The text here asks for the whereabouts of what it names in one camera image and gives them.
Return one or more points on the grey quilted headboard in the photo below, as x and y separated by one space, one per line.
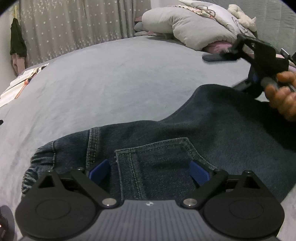
272 20

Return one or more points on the person's right hand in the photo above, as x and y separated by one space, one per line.
283 97

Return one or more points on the dark hanging garment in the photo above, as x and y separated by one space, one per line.
17 39

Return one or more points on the grey star print curtain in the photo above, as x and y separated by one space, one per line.
81 25

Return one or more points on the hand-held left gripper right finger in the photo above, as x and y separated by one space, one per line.
198 172

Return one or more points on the open book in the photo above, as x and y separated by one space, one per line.
18 83

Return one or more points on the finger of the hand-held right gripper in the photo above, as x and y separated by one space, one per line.
254 78
217 58

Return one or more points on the pink blanket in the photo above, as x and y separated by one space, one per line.
216 47

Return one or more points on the pink hanging garment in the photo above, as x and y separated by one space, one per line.
18 64

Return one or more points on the white plush toy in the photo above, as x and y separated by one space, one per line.
242 16

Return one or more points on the small grey pink cushion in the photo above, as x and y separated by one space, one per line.
140 26

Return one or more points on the flower print pillow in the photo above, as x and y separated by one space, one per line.
217 11

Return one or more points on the dark blue jeans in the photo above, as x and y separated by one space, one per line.
185 129

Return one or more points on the grey duvet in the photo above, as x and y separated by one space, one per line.
185 25

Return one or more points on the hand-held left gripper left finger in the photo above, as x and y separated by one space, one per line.
99 172

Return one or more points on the grey bed sheet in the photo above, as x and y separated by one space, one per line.
115 81

